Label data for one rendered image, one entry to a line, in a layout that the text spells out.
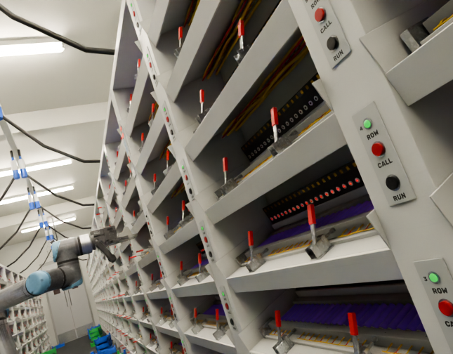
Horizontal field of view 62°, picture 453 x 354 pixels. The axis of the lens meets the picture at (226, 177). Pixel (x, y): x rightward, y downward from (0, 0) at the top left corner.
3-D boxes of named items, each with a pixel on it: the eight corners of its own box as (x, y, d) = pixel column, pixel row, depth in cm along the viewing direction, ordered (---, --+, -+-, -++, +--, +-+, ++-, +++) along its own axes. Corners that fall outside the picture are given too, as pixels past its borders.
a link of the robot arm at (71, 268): (53, 293, 162) (47, 265, 165) (73, 288, 173) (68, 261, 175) (69, 289, 159) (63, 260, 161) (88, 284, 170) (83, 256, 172)
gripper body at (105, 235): (116, 225, 177) (89, 230, 173) (120, 242, 176) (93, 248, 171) (114, 227, 184) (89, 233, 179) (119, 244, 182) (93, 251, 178)
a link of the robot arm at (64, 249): (54, 265, 171) (50, 243, 173) (83, 257, 176) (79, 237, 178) (53, 263, 163) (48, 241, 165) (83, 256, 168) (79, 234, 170)
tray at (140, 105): (150, 64, 124) (127, 31, 125) (129, 137, 178) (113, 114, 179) (198, 44, 133) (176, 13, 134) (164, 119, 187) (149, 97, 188)
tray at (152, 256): (159, 257, 175) (148, 240, 176) (141, 268, 229) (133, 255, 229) (194, 232, 184) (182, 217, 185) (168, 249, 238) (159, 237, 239)
